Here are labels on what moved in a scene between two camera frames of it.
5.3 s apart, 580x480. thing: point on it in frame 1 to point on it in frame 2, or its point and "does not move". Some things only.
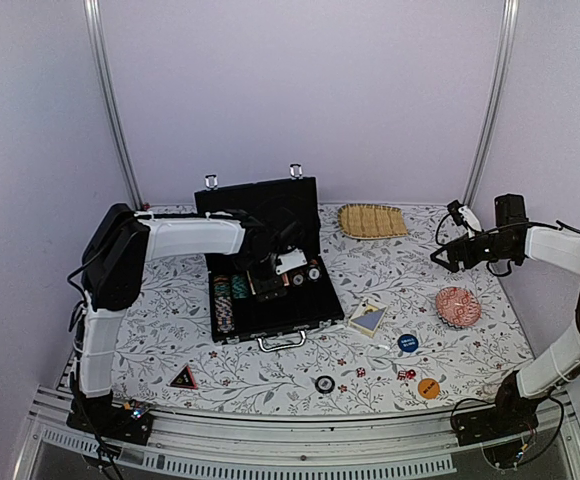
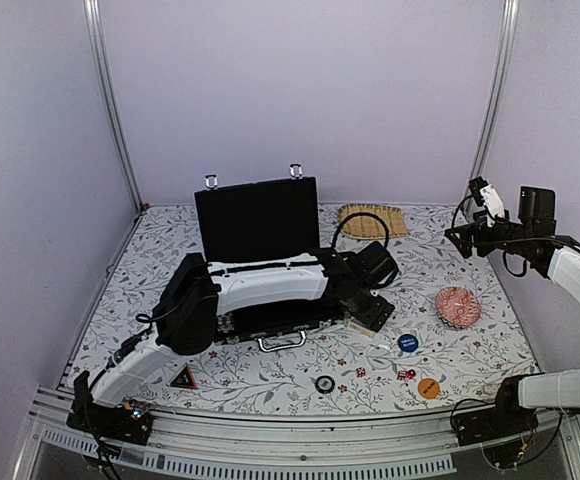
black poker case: (281, 284) does not move
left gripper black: (253, 278) to (377, 318)
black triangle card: (183, 379) does not move
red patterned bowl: (458, 307) does not move
